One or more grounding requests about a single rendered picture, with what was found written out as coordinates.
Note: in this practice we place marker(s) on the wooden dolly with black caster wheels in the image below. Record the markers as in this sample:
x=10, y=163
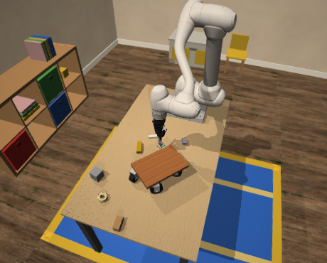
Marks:
x=157, y=167

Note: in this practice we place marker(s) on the small brown wooden block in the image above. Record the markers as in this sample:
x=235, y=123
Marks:
x=118, y=223

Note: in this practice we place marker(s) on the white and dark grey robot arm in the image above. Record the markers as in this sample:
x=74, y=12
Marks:
x=216, y=21

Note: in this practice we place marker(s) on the yellow rectangular block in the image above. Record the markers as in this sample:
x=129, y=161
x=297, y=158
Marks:
x=139, y=146

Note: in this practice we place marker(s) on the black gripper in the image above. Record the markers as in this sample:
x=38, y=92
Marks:
x=158, y=124

